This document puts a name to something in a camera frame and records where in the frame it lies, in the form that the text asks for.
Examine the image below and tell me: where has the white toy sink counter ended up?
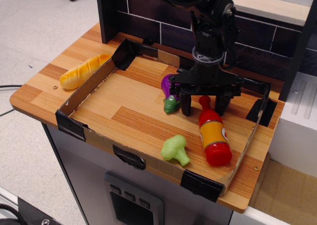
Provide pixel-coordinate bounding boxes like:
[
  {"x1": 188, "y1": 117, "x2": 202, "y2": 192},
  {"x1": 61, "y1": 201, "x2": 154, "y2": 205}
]
[{"x1": 268, "y1": 72, "x2": 317, "y2": 177}]

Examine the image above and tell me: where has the green toy broccoli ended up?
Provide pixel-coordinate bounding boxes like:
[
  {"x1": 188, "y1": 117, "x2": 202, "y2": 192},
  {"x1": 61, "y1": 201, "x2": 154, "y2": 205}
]
[{"x1": 161, "y1": 135, "x2": 190, "y2": 167}]

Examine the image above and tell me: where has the red hot sauce bottle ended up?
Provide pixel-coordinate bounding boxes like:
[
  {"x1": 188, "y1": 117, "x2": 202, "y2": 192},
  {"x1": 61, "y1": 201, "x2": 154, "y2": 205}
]
[{"x1": 199, "y1": 95, "x2": 232, "y2": 166}]

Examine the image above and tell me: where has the black floor cable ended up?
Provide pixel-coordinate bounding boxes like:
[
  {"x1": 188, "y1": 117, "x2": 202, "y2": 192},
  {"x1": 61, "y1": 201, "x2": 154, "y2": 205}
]
[{"x1": 0, "y1": 84, "x2": 23, "y2": 117}]

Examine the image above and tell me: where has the cardboard fence with black tape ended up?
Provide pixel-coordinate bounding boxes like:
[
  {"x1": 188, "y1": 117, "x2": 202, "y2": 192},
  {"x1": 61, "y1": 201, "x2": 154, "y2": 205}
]
[{"x1": 55, "y1": 39, "x2": 282, "y2": 202}]

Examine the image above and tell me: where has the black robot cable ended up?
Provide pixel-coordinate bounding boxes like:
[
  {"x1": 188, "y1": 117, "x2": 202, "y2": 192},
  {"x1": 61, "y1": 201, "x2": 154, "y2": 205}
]
[{"x1": 220, "y1": 24, "x2": 241, "y2": 70}]

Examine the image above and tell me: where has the grey oven control panel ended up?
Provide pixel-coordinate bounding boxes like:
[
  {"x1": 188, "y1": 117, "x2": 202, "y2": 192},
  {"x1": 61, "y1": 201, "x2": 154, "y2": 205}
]
[{"x1": 104, "y1": 172, "x2": 164, "y2": 225}]

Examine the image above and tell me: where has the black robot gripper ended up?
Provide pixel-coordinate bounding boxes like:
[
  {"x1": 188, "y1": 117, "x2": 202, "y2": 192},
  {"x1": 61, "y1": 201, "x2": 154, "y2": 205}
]
[{"x1": 168, "y1": 62, "x2": 244, "y2": 116}]

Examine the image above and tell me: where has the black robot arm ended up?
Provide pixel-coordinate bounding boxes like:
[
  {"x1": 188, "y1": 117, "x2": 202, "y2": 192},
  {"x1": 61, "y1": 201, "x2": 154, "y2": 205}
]
[{"x1": 163, "y1": 0, "x2": 244, "y2": 116}]

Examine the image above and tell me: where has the yellow toy bread loaf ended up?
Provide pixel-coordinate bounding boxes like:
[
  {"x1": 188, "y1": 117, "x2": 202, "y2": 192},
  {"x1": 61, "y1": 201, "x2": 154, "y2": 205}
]
[{"x1": 59, "y1": 54, "x2": 111, "y2": 90}]

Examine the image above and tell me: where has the purple toy eggplant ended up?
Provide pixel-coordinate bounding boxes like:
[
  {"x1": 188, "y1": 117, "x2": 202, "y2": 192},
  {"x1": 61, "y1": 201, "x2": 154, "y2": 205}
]
[{"x1": 160, "y1": 74, "x2": 180, "y2": 114}]

